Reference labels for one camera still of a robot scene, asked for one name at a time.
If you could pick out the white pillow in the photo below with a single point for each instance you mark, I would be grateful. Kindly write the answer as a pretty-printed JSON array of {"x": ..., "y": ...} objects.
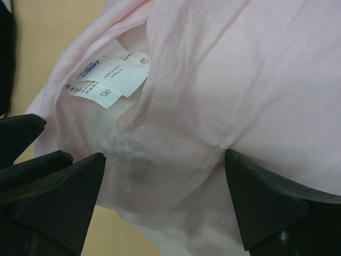
[{"x": 83, "y": 124}]

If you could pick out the white care label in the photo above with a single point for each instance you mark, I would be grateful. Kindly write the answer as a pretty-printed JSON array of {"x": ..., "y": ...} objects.
[{"x": 114, "y": 73}]

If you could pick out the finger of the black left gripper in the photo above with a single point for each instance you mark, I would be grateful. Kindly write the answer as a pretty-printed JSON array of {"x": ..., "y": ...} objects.
[
  {"x": 17, "y": 134},
  {"x": 29, "y": 171}
]

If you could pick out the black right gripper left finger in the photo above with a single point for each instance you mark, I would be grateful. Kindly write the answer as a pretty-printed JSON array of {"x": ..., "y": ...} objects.
[{"x": 51, "y": 215}]

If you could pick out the zebra striped pillow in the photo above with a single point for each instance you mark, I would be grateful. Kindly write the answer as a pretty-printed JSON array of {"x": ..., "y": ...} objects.
[{"x": 8, "y": 56}]

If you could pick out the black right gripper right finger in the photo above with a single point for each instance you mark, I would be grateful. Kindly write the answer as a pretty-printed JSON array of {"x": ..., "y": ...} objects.
[{"x": 277, "y": 216}]

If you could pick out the pink printed pillowcase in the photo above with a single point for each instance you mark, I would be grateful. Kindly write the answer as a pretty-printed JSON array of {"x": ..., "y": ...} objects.
[{"x": 258, "y": 77}]

